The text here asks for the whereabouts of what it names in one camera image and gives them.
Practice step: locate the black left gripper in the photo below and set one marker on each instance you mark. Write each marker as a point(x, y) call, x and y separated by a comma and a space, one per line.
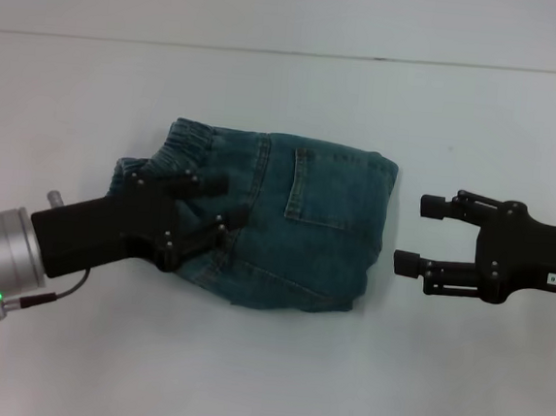
point(100, 231)

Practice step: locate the small silver knob pin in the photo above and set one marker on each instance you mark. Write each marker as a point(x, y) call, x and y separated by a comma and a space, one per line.
point(55, 199)

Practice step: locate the silver and white left arm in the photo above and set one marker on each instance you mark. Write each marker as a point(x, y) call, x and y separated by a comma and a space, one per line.
point(1, 252)

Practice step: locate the blue denim shorts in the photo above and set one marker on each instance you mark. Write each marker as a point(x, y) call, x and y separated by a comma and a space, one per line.
point(305, 230)

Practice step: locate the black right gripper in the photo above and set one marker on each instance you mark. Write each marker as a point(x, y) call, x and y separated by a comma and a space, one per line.
point(522, 254)

